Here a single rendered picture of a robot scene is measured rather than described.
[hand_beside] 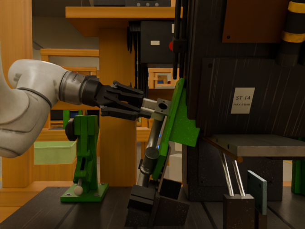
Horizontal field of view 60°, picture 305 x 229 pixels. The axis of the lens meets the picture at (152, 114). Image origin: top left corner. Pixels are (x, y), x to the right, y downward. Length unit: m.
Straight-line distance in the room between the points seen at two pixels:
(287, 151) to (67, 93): 0.55
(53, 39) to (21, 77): 10.54
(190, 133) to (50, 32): 10.85
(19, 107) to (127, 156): 0.51
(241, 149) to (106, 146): 0.65
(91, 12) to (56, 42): 10.29
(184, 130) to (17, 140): 0.40
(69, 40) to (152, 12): 10.27
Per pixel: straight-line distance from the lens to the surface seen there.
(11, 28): 1.20
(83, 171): 0.88
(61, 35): 11.28
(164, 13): 0.96
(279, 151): 0.54
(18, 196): 1.10
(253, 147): 0.52
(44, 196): 1.00
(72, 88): 0.75
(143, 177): 0.74
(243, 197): 0.62
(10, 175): 1.20
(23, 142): 0.70
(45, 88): 0.75
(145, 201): 0.70
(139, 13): 0.96
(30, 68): 0.79
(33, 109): 0.70
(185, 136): 0.68
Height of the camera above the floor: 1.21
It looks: 2 degrees down
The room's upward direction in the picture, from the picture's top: straight up
